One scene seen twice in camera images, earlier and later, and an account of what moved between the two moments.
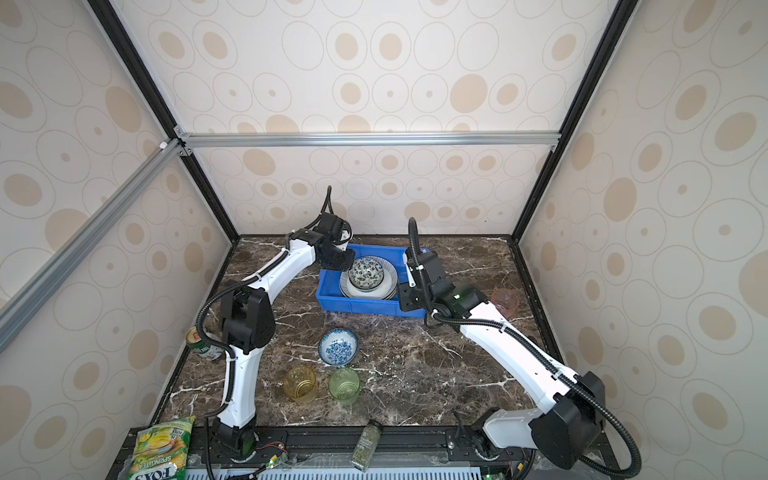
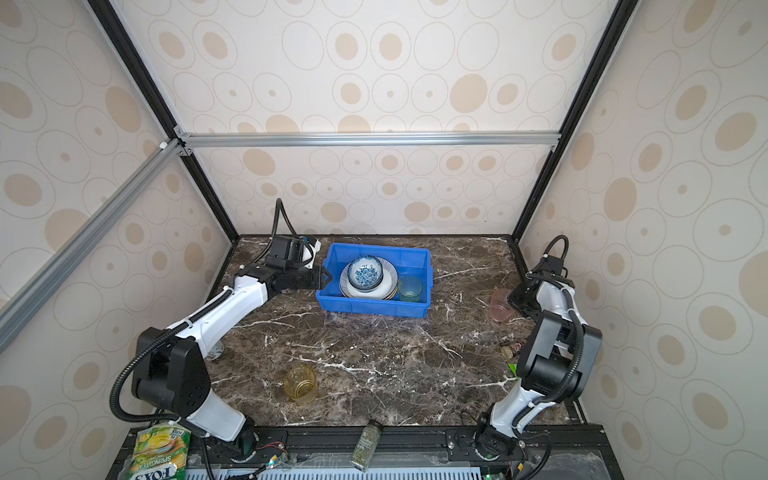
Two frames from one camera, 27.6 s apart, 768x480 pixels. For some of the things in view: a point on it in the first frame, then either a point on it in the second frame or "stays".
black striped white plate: (384, 291) stays
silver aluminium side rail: (16, 307) stays
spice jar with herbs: (367, 444) stays
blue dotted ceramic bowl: (338, 347) -> (365, 272)
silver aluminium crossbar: (228, 139) stays
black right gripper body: (409, 298) -> (525, 301)
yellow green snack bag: (161, 451) stays
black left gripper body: (338, 261) -> (302, 278)
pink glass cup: (506, 300) stays
